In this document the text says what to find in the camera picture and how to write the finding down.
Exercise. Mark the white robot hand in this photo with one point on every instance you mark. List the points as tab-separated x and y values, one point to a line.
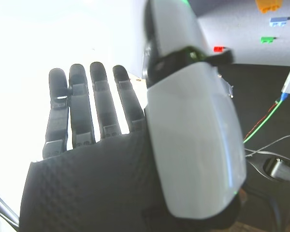
87	188

